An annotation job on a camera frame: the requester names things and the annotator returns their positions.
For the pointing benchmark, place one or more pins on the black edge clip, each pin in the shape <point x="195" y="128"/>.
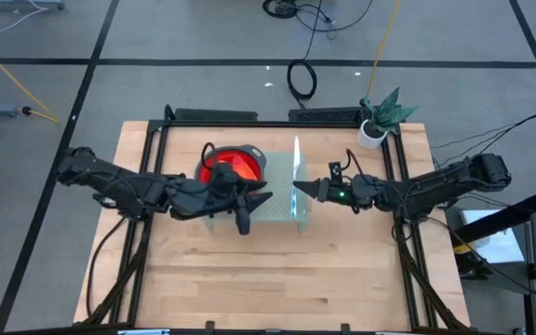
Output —
<point x="345" y="327"/>
<point x="210" y="326"/>
<point x="169" y="113"/>

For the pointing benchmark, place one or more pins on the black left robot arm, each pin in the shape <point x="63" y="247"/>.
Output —
<point x="124" y="183"/>

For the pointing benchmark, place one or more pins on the black aluminium frame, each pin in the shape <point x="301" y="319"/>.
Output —
<point x="296" y="124"/>

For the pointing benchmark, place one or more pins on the black rectangular box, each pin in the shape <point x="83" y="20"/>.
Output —
<point x="324" y="115"/>
<point x="217" y="115"/>

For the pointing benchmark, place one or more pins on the green plant in white pot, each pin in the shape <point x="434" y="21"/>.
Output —
<point x="371" y="135"/>

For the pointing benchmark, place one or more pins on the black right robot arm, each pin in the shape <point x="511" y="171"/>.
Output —
<point x="435" y="183"/>

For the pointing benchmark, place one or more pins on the red collapsible colander grey rim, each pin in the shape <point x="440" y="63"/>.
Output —
<point x="254" y="156"/>

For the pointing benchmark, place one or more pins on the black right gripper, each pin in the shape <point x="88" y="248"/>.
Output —
<point x="342" y="188"/>

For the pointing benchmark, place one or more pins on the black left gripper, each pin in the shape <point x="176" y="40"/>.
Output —
<point x="217" y="193"/>

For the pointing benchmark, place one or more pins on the green perforated metal rack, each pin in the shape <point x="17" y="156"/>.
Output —
<point x="279" y="205"/>

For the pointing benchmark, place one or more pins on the silver metal plate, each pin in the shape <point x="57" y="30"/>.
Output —
<point x="142" y="332"/>

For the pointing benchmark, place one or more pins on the black metal beam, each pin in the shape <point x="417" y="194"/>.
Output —
<point x="491" y="222"/>

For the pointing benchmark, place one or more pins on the white paper sheet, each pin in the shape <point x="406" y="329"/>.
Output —
<point x="500" y="249"/>

